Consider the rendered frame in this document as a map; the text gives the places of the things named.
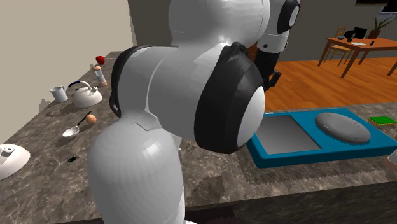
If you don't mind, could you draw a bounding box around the wooden chair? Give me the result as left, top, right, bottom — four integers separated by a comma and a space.
324, 26, 353, 67

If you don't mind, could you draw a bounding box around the wooden dining table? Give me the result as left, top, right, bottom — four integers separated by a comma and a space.
317, 17, 397, 79

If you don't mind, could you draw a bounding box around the blue music player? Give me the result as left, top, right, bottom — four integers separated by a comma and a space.
246, 108, 397, 169

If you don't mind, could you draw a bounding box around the green book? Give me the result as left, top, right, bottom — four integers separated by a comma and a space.
367, 115, 397, 129

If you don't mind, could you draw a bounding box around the pale object with pink base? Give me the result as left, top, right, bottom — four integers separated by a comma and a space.
382, 148, 397, 173

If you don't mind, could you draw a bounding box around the white wooden pepper mill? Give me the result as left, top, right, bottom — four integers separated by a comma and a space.
92, 65, 108, 87

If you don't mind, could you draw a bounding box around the white mug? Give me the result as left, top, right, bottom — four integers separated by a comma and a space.
50, 85, 69, 104

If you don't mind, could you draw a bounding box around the white domed lid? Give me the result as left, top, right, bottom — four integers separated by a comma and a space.
0, 143, 31, 181

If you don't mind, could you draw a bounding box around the white kettle with dark handle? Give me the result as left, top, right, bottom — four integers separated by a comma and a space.
67, 80, 104, 109

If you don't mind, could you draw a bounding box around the silver spoon with black handle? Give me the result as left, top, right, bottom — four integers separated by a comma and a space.
62, 110, 92, 138

